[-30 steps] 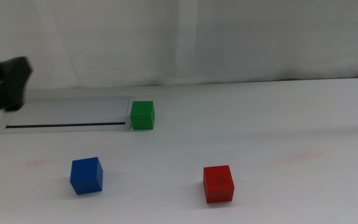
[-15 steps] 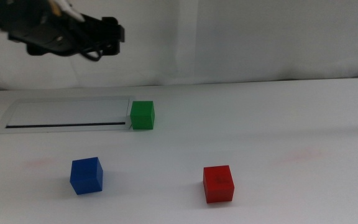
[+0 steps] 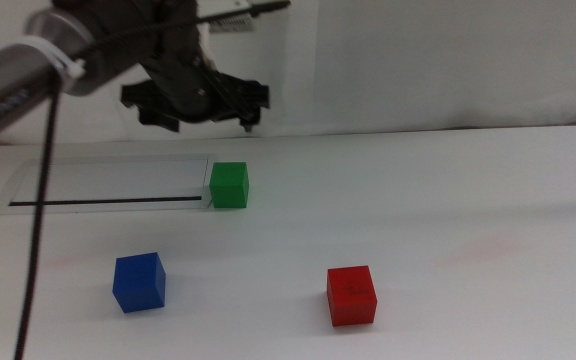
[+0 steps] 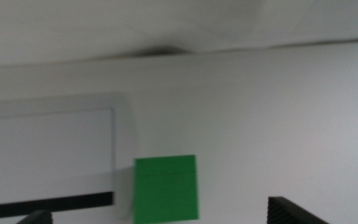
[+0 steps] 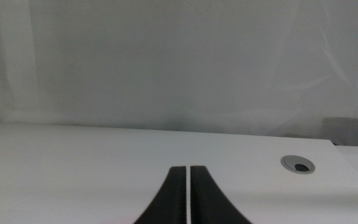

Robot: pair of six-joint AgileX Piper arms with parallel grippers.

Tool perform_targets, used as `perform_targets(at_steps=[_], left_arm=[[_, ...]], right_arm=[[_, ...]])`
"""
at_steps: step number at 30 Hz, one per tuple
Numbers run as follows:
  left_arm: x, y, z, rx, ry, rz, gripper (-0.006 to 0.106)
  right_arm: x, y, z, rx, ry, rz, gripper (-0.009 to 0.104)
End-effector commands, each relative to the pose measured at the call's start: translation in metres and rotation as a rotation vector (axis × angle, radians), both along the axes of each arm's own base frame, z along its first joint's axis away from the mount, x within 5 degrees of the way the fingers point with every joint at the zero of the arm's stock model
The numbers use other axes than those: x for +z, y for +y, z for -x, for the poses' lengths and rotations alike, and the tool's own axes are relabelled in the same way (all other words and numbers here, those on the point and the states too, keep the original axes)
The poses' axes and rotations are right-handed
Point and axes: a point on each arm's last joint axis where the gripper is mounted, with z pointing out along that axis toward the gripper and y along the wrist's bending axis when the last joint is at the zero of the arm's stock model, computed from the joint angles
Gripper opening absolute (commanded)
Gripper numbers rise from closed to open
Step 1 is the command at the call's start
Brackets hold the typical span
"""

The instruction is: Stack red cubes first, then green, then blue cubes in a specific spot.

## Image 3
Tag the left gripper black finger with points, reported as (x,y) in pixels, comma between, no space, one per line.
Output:
(160,120)
(250,120)

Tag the green cube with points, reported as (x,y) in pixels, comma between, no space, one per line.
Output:
(229,185)

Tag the blue cube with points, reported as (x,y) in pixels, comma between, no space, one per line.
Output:
(139,282)

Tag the red cube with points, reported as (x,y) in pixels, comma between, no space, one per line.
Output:
(352,295)

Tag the white zip tie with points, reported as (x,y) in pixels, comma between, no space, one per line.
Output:
(65,62)

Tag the white backdrop curtain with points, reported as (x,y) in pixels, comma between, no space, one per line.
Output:
(418,65)

